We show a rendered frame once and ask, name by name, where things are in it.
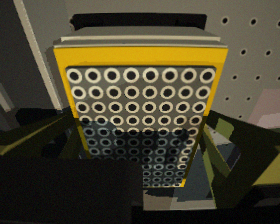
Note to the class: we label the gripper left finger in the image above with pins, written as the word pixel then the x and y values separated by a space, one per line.
pixel 28 140

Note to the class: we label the tip rack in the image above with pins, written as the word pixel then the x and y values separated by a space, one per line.
pixel 142 93

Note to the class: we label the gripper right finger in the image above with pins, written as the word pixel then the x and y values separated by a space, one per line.
pixel 258 164

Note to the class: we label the black rectangular pad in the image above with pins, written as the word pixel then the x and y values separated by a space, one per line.
pixel 139 19

